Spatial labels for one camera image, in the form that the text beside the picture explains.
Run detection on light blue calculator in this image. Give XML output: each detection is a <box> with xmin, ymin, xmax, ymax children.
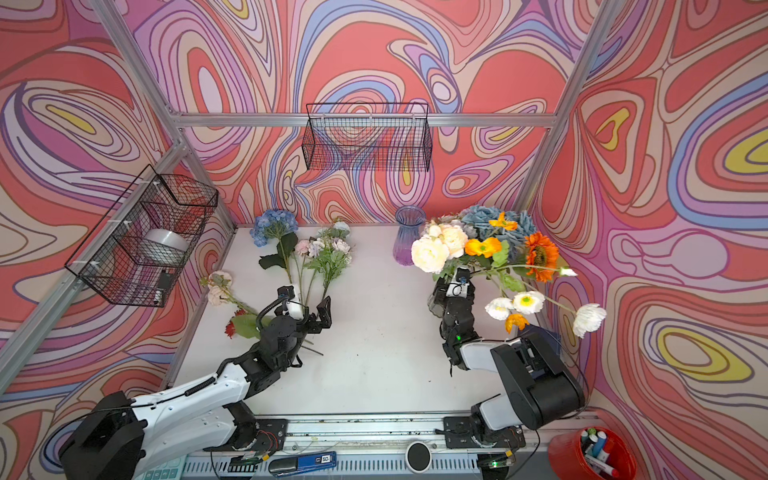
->
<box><xmin>134</xmin><ymin>455</ymin><xmax>187</xmax><ymax>480</ymax></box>

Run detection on pale pink rose stem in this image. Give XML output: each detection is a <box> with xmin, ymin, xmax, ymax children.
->
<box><xmin>199</xmin><ymin>270</ymin><xmax>256</xmax><ymax>314</ymax></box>

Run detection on white flower spray stem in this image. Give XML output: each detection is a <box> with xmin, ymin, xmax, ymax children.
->
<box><xmin>480</xmin><ymin>268</ymin><xmax>607</xmax><ymax>339</ymax></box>

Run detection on red flower stem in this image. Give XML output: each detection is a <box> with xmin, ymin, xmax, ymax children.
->
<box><xmin>224</xmin><ymin>308</ymin><xmax>325</xmax><ymax>356</ymax></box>

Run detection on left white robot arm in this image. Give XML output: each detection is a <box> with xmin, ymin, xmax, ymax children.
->
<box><xmin>59</xmin><ymin>294</ymin><xmax>332</xmax><ymax>479</ymax></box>

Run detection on dusty blue rose bunch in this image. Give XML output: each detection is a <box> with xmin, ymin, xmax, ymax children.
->
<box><xmin>458</xmin><ymin>205</ymin><xmax>539</xmax><ymax>254</ymax></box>

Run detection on black wire basket left wall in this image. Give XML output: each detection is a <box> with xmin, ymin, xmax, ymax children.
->
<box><xmin>65</xmin><ymin>166</ymin><xmax>219</xmax><ymax>308</ymax></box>

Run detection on silver tape roll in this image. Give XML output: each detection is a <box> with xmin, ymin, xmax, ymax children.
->
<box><xmin>139</xmin><ymin>228</ymin><xmax>189</xmax><ymax>267</ymax></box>

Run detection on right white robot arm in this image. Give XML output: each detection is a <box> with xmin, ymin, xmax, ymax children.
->
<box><xmin>428</xmin><ymin>268</ymin><xmax>586</xmax><ymax>450</ymax></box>

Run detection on purple glass vase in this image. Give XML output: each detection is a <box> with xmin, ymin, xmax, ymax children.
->
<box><xmin>392</xmin><ymin>206</ymin><xmax>426</xmax><ymax>266</ymax></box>

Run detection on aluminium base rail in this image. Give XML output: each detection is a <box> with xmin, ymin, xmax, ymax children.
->
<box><xmin>179</xmin><ymin>407</ymin><xmax>541</xmax><ymax>457</ymax></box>

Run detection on blue black handheld device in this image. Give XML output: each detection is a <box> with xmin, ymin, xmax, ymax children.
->
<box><xmin>268</xmin><ymin>451</ymin><xmax>337</xmax><ymax>477</ymax></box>

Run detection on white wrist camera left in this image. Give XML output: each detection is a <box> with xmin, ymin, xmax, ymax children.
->
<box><xmin>275</xmin><ymin>284</ymin><xmax>306</xmax><ymax>322</ymax></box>

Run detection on black wire basket back wall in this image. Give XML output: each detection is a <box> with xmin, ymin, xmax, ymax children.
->
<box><xmin>301</xmin><ymin>101</ymin><xmax>433</xmax><ymax>172</ymax></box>

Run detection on orange gerbera flower stem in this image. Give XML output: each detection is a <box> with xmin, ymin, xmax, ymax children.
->
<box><xmin>525</xmin><ymin>232</ymin><xmax>560</xmax><ymax>283</ymax></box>

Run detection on small pink flower sprigs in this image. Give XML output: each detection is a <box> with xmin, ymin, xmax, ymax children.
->
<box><xmin>293</xmin><ymin>221</ymin><xmax>352</xmax><ymax>305</ymax></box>

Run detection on blue hydrangea flower stem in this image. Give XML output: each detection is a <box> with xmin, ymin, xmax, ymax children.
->
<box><xmin>250</xmin><ymin>209</ymin><xmax>299</xmax><ymax>283</ymax></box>

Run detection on clear ribbed glass vase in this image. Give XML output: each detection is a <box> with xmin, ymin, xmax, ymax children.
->
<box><xmin>427</xmin><ymin>285</ymin><xmax>446</xmax><ymax>319</ymax></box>

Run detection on red cup with markers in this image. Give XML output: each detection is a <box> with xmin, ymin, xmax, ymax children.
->
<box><xmin>548</xmin><ymin>427</ymin><xmax>638</xmax><ymax>480</ymax></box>

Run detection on round pink black speaker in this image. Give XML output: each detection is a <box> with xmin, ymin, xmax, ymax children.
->
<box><xmin>405</xmin><ymin>441</ymin><xmax>432</xmax><ymax>474</ymax></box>

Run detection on black wire basket wall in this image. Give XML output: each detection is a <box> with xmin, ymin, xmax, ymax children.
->
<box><xmin>301</xmin><ymin>101</ymin><xmax>433</xmax><ymax>172</ymax></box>
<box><xmin>65</xmin><ymin>166</ymin><xmax>219</xmax><ymax>308</ymax></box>

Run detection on dark blue book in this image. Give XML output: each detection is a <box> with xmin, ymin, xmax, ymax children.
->
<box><xmin>527</xmin><ymin>325</ymin><xmax>562</xmax><ymax>355</ymax></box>

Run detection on yellow orange poppy stem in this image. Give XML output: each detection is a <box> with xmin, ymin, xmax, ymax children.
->
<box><xmin>464</xmin><ymin>211</ymin><xmax>530</xmax><ymax>335</ymax></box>

